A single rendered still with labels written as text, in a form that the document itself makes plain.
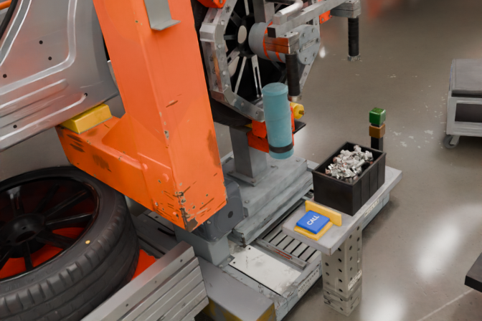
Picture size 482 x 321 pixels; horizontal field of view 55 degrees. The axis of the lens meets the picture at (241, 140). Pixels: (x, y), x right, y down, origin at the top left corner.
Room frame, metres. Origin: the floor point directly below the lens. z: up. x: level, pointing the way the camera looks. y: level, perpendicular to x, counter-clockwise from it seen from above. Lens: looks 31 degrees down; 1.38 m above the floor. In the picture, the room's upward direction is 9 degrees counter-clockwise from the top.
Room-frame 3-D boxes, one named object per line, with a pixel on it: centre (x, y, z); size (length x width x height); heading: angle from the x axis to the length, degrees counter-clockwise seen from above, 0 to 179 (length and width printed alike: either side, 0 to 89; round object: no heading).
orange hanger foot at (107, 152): (1.35, 0.41, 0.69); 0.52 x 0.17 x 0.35; 43
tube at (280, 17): (1.39, -0.16, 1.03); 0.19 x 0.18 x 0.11; 43
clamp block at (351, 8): (1.52, -0.41, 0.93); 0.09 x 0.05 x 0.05; 43
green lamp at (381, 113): (1.27, -0.44, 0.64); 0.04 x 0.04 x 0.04; 43
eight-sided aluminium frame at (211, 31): (1.55, -0.14, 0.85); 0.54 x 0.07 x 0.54; 133
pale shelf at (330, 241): (1.13, -0.29, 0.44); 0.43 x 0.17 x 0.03; 133
